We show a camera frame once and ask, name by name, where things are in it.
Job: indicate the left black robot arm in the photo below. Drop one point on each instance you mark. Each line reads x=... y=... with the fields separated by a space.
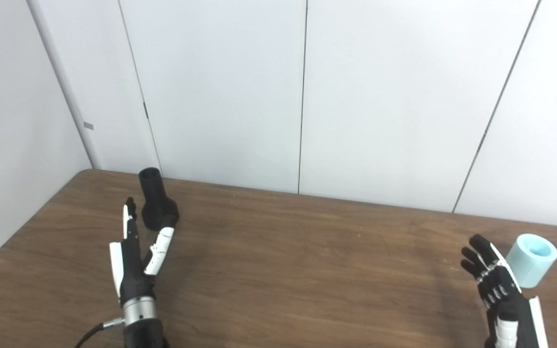
x=142 y=326

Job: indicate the black nozzle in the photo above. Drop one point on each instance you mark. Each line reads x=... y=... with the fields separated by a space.
x=157 y=208

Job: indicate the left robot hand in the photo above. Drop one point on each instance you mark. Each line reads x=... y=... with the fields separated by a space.
x=131 y=270

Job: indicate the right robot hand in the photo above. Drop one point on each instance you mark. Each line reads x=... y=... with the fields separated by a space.
x=503 y=299

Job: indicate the light blue cylinder cup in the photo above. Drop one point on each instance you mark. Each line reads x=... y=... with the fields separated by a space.
x=532 y=263

